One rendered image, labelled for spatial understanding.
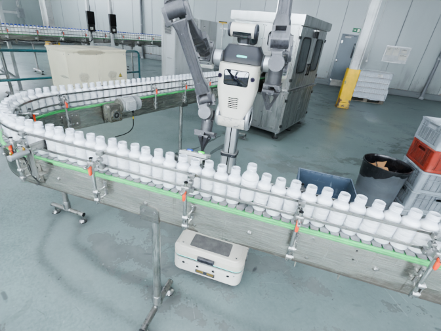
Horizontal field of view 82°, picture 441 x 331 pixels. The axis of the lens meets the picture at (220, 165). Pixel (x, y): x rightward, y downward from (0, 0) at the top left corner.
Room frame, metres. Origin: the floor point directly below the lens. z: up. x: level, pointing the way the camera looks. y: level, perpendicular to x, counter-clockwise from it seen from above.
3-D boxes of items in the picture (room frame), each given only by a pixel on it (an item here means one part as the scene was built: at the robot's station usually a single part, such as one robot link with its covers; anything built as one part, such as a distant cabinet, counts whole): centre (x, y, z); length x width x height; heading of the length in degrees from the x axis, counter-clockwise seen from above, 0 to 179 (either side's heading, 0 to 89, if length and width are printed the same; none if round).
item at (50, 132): (1.14, 0.85, 1.08); 0.06 x 0.06 x 0.17
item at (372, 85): (9.62, -4.84, 0.50); 1.24 x 1.03 x 1.00; 79
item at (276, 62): (1.00, -0.16, 1.60); 0.12 x 0.09 x 0.12; 169
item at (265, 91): (1.02, -0.17, 1.44); 0.07 x 0.07 x 0.09; 75
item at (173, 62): (7.19, 1.42, 0.96); 0.82 x 0.50 x 1.91; 148
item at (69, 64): (4.69, 2.51, 0.59); 1.10 x 0.62 x 1.18; 148
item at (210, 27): (7.95, 0.94, 0.96); 0.82 x 0.50 x 1.91; 148
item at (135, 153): (1.03, 0.39, 1.08); 0.06 x 0.06 x 0.17
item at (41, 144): (1.07, 0.93, 0.96); 0.23 x 0.10 x 0.27; 166
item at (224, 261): (1.57, -0.05, 0.24); 0.68 x 0.53 x 0.41; 166
